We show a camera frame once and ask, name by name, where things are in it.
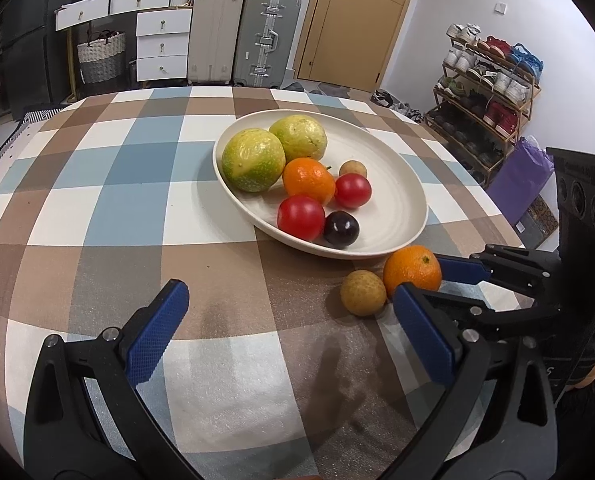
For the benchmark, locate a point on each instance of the beige suitcase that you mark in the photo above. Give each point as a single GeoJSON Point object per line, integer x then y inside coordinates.
{"type": "Point", "coordinates": [216, 35]}

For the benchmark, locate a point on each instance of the white wall switch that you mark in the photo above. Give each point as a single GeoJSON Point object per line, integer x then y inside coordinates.
{"type": "Point", "coordinates": [500, 7]}

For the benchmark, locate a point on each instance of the grey striped cloth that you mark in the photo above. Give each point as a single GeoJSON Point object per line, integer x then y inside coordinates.
{"type": "Point", "coordinates": [35, 114]}

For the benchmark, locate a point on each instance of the purple bag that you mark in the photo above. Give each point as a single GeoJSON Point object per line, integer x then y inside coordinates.
{"type": "Point", "coordinates": [520, 180]}

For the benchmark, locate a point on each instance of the checkered tablecloth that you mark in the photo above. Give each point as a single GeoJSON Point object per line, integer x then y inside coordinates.
{"type": "Point", "coordinates": [127, 200]}

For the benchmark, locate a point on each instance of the woven laundry basket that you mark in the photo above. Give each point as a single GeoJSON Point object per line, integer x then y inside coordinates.
{"type": "Point", "coordinates": [101, 57]}

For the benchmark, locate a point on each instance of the grey slipper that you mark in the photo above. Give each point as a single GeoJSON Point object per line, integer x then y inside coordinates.
{"type": "Point", "coordinates": [335, 91]}
{"type": "Point", "coordinates": [297, 85]}

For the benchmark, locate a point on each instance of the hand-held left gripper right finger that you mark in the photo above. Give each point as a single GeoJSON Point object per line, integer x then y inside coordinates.
{"type": "Point", "coordinates": [425, 332]}

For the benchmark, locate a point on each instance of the orange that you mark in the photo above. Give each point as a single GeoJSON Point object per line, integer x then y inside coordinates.
{"type": "Point", "coordinates": [308, 180]}
{"type": "Point", "coordinates": [412, 272]}

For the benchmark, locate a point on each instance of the silver suitcase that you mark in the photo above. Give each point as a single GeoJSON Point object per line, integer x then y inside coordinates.
{"type": "Point", "coordinates": [265, 40]}

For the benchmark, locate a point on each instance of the black refrigerator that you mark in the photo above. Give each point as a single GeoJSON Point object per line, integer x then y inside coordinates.
{"type": "Point", "coordinates": [22, 60]}

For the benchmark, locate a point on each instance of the patterned doormat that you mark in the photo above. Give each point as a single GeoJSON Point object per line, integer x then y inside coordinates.
{"type": "Point", "coordinates": [540, 217]}

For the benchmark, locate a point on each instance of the row of shoes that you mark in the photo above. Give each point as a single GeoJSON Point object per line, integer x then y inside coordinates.
{"type": "Point", "coordinates": [492, 80]}

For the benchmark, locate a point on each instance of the cream round plate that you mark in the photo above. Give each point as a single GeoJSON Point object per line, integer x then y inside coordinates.
{"type": "Point", "coordinates": [377, 200]}

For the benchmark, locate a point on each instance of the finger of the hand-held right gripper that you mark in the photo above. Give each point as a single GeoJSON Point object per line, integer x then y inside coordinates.
{"type": "Point", "coordinates": [502, 322]}
{"type": "Point", "coordinates": [465, 270]}

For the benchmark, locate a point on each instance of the yellow-green guava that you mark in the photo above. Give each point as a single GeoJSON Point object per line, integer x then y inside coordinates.
{"type": "Point", "coordinates": [300, 135]}
{"type": "Point", "coordinates": [253, 160]}

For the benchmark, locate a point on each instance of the white drawer dresser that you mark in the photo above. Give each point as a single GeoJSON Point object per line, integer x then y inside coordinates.
{"type": "Point", "coordinates": [162, 40]}

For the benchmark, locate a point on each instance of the dark purple plum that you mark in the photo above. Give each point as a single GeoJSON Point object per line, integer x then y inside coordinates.
{"type": "Point", "coordinates": [341, 228]}

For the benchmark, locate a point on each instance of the black white sneaker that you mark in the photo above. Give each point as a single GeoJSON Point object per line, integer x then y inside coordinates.
{"type": "Point", "coordinates": [385, 97]}

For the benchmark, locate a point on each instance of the wooden door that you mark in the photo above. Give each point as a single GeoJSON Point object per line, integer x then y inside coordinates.
{"type": "Point", "coordinates": [352, 25]}

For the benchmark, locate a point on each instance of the red tomato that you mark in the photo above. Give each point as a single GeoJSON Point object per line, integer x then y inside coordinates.
{"type": "Point", "coordinates": [352, 190]}
{"type": "Point", "coordinates": [301, 217]}

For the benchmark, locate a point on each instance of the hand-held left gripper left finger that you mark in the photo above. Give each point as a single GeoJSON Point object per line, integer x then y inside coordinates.
{"type": "Point", "coordinates": [157, 327]}

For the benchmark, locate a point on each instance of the person's right hand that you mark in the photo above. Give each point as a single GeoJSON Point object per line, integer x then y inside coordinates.
{"type": "Point", "coordinates": [585, 377]}

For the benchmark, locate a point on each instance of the wooden shoe rack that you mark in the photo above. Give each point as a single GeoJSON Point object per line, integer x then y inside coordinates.
{"type": "Point", "coordinates": [477, 125]}

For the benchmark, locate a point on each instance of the brown longan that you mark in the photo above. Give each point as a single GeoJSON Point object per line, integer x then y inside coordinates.
{"type": "Point", "coordinates": [362, 292]}
{"type": "Point", "coordinates": [352, 168]}

